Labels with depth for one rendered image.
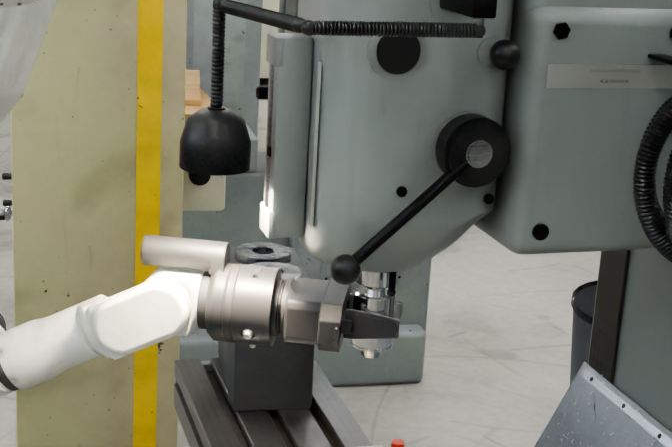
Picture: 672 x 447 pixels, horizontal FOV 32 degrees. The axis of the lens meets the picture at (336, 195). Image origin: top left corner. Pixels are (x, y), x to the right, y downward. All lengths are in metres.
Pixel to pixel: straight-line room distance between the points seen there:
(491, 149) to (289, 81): 0.21
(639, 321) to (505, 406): 2.60
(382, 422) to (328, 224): 2.75
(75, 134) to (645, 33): 1.95
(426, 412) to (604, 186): 2.82
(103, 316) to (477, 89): 0.47
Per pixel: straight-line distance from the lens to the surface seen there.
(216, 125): 1.17
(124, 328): 1.31
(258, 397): 1.79
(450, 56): 1.16
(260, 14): 1.10
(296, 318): 1.28
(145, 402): 3.21
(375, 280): 1.28
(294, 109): 1.20
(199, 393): 1.85
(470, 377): 4.31
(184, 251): 1.31
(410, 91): 1.15
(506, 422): 4.01
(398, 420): 3.94
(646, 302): 1.52
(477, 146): 1.15
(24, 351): 1.39
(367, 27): 1.04
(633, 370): 1.56
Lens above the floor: 1.71
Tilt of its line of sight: 15 degrees down
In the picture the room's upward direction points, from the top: 3 degrees clockwise
